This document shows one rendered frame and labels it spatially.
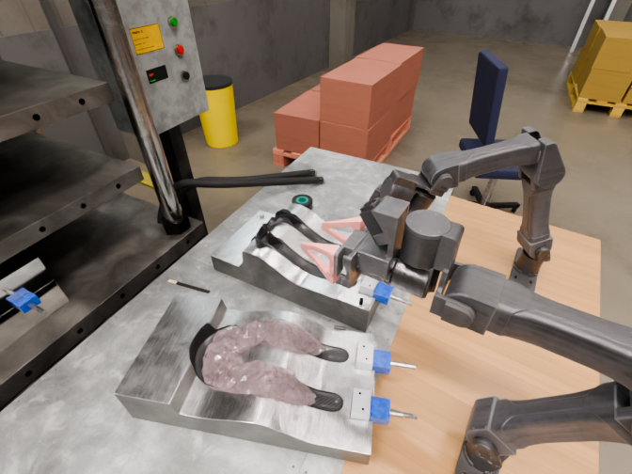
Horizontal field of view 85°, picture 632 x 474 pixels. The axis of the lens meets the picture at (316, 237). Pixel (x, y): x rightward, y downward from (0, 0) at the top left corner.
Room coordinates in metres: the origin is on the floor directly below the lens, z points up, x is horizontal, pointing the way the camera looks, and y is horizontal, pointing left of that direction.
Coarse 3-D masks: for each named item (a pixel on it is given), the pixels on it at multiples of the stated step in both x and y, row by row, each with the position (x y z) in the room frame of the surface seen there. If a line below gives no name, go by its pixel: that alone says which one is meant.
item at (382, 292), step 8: (368, 280) 0.60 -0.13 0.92; (376, 280) 0.60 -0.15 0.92; (360, 288) 0.58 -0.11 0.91; (368, 288) 0.58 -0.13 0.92; (376, 288) 0.59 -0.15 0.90; (384, 288) 0.59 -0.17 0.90; (392, 288) 0.59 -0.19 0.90; (376, 296) 0.57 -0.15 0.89; (384, 296) 0.56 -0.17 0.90; (392, 296) 0.57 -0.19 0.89; (408, 304) 0.55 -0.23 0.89
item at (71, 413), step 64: (320, 192) 1.19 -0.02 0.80; (448, 192) 1.19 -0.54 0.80; (192, 256) 0.81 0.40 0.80; (128, 320) 0.56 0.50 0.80; (320, 320) 0.56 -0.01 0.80; (384, 320) 0.56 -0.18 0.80; (64, 384) 0.39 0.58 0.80; (0, 448) 0.26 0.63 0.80; (64, 448) 0.26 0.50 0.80; (128, 448) 0.26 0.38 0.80; (192, 448) 0.26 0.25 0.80; (256, 448) 0.26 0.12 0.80
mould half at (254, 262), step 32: (256, 224) 0.90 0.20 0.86; (288, 224) 0.81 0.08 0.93; (320, 224) 0.85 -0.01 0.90; (224, 256) 0.75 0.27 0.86; (256, 256) 0.67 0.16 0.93; (320, 256) 0.73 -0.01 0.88; (288, 288) 0.63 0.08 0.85; (320, 288) 0.60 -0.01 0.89; (352, 288) 0.60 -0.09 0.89; (352, 320) 0.54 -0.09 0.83
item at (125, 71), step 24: (96, 0) 0.95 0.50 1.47; (96, 24) 0.96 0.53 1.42; (120, 24) 0.97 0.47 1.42; (120, 48) 0.96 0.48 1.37; (120, 72) 0.95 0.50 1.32; (144, 96) 0.98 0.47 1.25; (144, 120) 0.96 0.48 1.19; (144, 144) 0.95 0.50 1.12; (168, 192) 0.96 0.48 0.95; (168, 216) 0.95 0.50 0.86
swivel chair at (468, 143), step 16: (480, 64) 2.39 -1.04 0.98; (496, 64) 2.13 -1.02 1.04; (480, 80) 2.34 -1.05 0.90; (496, 80) 2.06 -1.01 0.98; (480, 96) 2.29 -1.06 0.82; (496, 96) 2.05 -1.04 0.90; (480, 112) 2.23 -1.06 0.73; (496, 112) 2.04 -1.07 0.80; (480, 128) 2.18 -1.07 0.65; (496, 128) 2.04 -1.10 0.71; (464, 144) 2.25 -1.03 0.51; (480, 144) 2.23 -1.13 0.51; (480, 176) 1.89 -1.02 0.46; (496, 176) 1.88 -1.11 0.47; (512, 176) 1.87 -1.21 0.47; (480, 192) 2.29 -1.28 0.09; (496, 208) 2.10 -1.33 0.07
